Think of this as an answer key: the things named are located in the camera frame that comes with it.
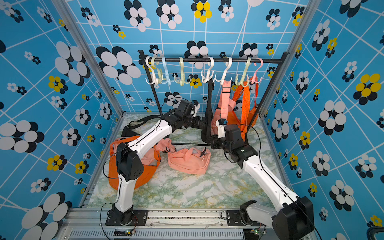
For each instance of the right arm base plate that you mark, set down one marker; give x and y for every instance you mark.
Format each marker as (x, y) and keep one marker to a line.
(238, 218)

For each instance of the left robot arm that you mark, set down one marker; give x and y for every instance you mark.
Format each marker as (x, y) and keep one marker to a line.
(124, 200)

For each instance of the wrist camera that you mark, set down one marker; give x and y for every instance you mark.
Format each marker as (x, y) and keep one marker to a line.
(196, 107)
(221, 124)

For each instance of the aluminium frame rail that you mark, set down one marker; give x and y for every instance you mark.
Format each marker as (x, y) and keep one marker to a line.
(164, 224)

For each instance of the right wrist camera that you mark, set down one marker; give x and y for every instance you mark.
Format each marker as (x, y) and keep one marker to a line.
(221, 124)

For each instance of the black sling bag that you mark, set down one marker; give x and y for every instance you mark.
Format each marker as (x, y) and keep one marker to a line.
(128, 130)
(206, 130)

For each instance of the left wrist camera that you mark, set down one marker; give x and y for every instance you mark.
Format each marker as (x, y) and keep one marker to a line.
(196, 107)

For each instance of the light blue hook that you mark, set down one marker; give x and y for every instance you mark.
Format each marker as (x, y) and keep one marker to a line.
(164, 62)

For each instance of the pink hook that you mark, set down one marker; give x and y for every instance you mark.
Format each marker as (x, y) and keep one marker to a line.
(254, 79)

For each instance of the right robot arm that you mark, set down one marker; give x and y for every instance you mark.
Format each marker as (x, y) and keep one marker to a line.
(291, 217)

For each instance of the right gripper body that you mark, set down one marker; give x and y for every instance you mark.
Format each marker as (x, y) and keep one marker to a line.
(222, 144)

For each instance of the white hook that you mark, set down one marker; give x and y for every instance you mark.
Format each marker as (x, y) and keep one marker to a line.
(209, 74)
(228, 66)
(150, 70)

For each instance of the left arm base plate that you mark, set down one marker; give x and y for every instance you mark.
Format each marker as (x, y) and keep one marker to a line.
(130, 218)

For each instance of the orange sling bag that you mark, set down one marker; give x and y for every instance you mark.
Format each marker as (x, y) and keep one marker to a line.
(239, 109)
(118, 164)
(253, 102)

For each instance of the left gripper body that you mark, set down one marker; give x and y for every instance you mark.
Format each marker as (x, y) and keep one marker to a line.
(193, 122)

